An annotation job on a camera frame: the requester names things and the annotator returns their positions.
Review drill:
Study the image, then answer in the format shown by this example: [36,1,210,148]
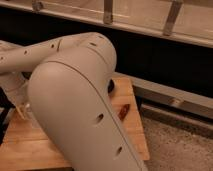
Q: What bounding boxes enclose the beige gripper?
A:
[1,74,30,120]

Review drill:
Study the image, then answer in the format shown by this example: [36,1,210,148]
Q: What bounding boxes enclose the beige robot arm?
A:
[0,32,148,171]

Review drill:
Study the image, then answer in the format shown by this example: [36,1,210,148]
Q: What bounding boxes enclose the red brown small object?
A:
[118,104,130,120]

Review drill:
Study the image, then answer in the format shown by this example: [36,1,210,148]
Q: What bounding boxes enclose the black camera tripod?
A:
[0,88,14,145]

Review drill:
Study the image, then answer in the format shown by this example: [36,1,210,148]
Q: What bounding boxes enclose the metal window rail frame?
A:
[0,0,213,48]

